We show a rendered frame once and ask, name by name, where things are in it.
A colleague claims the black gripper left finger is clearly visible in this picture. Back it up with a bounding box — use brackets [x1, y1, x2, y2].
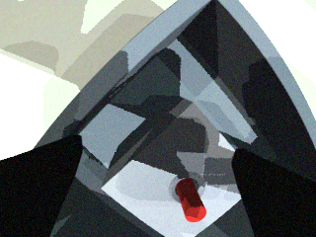
[0, 134, 83, 237]

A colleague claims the dark red peg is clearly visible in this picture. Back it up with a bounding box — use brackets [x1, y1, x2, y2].
[177, 178, 206, 222]

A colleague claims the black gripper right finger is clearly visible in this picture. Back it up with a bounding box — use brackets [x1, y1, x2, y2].
[232, 147, 316, 237]

